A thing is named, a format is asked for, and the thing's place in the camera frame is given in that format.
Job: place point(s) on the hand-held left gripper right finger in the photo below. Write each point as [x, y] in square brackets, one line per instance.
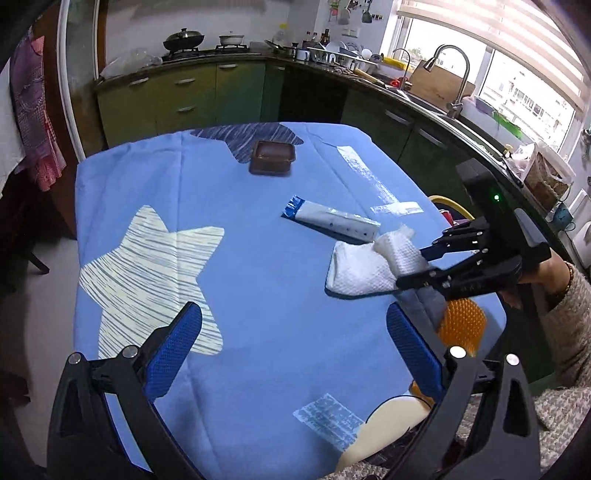
[413, 350]

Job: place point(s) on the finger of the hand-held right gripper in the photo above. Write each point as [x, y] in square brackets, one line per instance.
[461, 279]
[457, 240]

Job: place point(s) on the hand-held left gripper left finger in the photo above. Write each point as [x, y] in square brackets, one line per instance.
[175, 350]

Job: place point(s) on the yellow rimmed bin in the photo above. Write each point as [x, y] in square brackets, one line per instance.
[457, 206]

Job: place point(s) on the white paper towel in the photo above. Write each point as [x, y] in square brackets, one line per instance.
[360, 272]

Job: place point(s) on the person's right hand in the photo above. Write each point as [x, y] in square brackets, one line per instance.
[551, 279]

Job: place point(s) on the woven basket in bag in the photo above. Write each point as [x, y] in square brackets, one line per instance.
[547, 177]

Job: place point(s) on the blue printed tablecloth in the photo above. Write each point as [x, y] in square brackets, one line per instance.
[258, 300]

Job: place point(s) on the green windowsill tray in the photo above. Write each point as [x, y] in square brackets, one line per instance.
[508, 125]

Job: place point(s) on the purple windowsill tray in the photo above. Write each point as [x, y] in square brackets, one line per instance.
[485, 106]

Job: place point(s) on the blue white tube wrapper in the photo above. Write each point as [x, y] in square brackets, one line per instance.
[332, 217]

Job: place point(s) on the steel kitchen sink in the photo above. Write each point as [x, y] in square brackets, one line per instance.
[427, 104]

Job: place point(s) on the wooden cutting board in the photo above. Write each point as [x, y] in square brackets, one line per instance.
[438, 85]

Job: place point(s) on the tall steel faucet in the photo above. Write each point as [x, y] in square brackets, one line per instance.
[461, 78]

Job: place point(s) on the person's knit sweater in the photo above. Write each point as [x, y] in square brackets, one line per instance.
[563, 415]

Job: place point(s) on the small steel faucet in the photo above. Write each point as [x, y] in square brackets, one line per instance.
[408, 64]

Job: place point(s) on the wooden rolling pin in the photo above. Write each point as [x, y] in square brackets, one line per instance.
[369, 77]

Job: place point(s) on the dark wooden chair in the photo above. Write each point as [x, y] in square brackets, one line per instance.
[23, 230]

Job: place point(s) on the brown plastic tray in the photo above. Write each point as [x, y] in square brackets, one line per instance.
[272, 157]

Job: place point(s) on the striped window blind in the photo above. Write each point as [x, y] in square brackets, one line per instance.
[498, 27]

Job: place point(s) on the dish rack with dishes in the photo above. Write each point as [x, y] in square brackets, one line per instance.
[339, 53]

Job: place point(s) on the white mug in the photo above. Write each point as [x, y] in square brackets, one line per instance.
[302, 55]

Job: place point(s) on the black hanging spatula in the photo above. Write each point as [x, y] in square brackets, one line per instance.
[367, 16]

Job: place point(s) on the group of dark sauce bottles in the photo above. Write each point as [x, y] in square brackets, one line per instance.
[316, 38]

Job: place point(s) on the white hanging utensil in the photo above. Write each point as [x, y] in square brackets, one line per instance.
[344, 16]

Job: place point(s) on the steel saucepan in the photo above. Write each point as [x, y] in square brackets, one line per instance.
[286, 50]

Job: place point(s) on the purple checked apron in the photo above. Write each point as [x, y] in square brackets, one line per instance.
[34, 115]

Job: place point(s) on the white hanging cloth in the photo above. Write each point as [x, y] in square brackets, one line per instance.
[8, 129]

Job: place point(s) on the clear plastic bag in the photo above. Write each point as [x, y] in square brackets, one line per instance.
[131, 62]

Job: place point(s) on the sliding glass door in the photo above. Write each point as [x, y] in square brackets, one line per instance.
[81, 69]

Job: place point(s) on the black gas stove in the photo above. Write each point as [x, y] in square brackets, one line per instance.
[207, 50]

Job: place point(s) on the white cooking pot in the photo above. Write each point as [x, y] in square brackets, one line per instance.
[229, 39]

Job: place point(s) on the black wok with lid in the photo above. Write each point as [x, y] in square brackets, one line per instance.
[183, 40]

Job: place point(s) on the white wall socket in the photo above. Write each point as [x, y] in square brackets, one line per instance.
[350, 32]

